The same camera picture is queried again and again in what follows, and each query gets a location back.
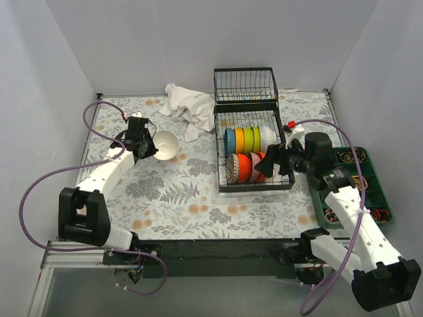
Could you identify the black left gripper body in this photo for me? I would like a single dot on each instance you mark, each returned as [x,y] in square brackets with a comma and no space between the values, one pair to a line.
[145,149]

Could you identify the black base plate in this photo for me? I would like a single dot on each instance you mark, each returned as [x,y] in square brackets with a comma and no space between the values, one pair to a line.
[277,257]

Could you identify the blue bowl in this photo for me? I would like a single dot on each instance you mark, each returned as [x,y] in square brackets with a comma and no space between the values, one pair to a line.
[229,141]

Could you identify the dark patterned bowl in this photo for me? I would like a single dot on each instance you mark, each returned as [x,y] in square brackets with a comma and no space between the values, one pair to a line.
[232,169]

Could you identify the green compartment tray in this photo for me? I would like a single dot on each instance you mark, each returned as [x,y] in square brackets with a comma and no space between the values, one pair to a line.
[375,199]

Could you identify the floral table mat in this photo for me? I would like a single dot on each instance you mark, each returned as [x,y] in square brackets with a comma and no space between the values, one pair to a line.
[179,198]

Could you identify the yellow orange bowl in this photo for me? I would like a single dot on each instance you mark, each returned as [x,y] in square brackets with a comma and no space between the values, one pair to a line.
[239,140]

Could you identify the lime green bowl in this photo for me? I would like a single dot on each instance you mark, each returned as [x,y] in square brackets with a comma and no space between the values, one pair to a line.
[248,140]
[257,139]

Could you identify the white ceramic bowl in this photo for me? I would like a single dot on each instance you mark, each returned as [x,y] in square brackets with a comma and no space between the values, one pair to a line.
[167,145]
[267,137]

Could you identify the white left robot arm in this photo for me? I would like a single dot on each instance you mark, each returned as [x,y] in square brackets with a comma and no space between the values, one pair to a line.
[83,215]

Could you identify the pink patterned bowl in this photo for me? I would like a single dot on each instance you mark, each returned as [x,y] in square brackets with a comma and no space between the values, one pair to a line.
[254,159]

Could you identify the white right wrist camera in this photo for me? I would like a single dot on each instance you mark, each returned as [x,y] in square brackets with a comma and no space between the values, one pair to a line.
[292,131]

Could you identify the black wire basket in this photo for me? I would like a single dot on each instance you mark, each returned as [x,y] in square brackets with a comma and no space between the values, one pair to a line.
[240,85]

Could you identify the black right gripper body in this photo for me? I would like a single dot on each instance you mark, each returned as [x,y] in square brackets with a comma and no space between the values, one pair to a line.
[281,158]

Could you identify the black wire dish rack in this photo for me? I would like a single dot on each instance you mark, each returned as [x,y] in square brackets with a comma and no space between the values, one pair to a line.
[248,115]

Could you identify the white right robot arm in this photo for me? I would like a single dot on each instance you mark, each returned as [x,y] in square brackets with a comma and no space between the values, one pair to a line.
[377,273]

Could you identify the crumpled white cloth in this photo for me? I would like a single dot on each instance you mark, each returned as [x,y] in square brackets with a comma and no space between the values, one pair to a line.
[191,106]

